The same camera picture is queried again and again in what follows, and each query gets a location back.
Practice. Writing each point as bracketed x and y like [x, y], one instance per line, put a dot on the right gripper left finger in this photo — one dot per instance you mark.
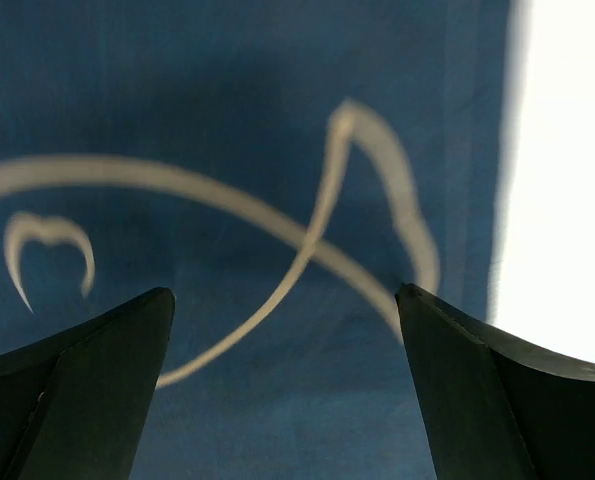
[73, 405]

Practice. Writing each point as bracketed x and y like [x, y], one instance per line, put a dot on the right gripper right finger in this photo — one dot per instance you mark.
[495, 406]

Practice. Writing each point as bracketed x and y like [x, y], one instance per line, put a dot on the dark blue cloth napkin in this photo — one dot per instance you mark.
[242, 92]

